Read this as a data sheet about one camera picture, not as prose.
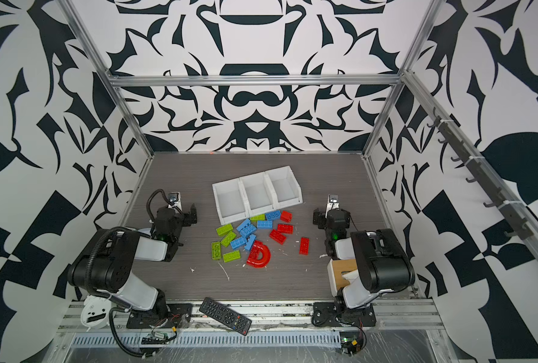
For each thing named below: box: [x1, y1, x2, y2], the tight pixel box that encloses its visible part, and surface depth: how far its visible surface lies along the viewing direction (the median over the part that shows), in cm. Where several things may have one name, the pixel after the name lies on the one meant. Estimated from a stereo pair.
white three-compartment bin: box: [211, 165, 304, 226], surface depth 101 cm
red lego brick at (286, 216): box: [280, 210, 293, 224], surface depth 98 cm
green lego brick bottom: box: [222, 249, 242, 263], surface depth 88 cm
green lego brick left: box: [211, 241, 222, 261], surface depth 89 cm
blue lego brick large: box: [236, 218, 257, 237], surface depth 93 cm
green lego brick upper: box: [216, 223, 234, 237], surface depth 93 cm
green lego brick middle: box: [219, 230, 237, 248], surface depth 93 cm
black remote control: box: [198, 296, 253, 337], surface depth 75 cm
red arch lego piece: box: [246, 240, 272, 269], surface depth 89 cm
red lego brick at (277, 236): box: [269, 229, 288, 246], surface depth 93 cm
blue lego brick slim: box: [244, 233, 257, 252], surface depth 90 cm
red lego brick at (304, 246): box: [299, 236, 310, 256], surface depth 91 cm
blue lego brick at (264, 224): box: [256, 220, 273, 229], surface depth 96 cm
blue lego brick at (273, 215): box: [265, 210, 282, 221], surface depth 98 cm
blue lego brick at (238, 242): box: [229, 236, 247, 250], surface depth 91 cm
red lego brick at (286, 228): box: [277, 223, 294, 235], surface depth 95 cm
